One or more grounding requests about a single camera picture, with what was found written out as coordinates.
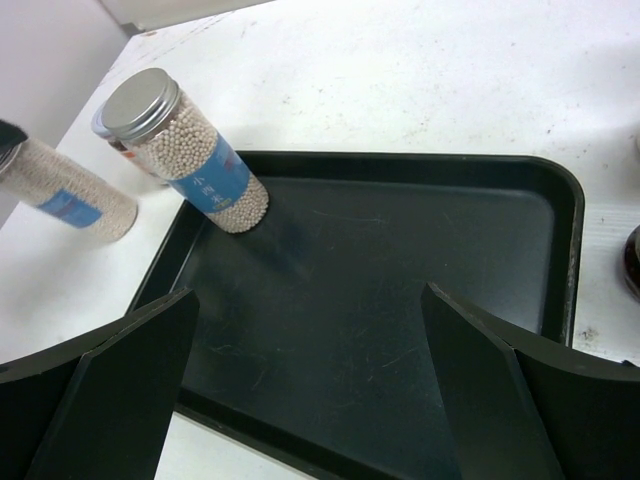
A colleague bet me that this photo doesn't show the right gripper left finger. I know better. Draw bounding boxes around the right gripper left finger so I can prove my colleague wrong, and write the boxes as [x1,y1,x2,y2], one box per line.
[1,288,199,479]

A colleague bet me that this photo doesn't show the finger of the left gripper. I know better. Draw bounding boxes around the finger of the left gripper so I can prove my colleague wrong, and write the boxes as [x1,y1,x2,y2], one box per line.
[0,120,26,173]

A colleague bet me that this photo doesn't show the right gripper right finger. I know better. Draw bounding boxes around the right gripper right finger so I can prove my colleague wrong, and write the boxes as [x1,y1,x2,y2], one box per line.
[421,282,639,479]

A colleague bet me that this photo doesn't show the blue label sago bottle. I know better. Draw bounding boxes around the blue label sago bottle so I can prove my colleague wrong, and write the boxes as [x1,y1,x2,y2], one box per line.
[1,138,138,242]
[101,68,269,234]

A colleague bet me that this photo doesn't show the red lid chili jar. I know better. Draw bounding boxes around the red lid chili jar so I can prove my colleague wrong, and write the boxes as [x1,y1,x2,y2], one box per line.
[622,226,640,300]

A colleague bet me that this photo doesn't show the black rectangular tray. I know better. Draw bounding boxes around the black rectangular tray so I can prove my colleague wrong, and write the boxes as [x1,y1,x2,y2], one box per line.
[132,151,585,479]

